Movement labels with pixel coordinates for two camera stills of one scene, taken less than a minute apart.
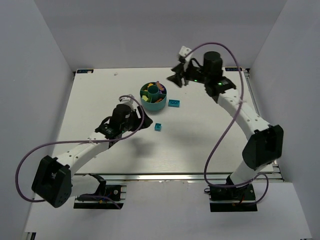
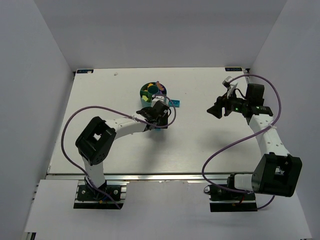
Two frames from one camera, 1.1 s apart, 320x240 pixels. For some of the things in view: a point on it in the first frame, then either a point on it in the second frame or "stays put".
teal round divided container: (153, 96) stays put
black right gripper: (182, 74) → (223, 107)
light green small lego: (145, 98) stays put
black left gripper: (138, 119) → (155, 123)
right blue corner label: (233, 69) stays put
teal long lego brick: (173, 103) stays put
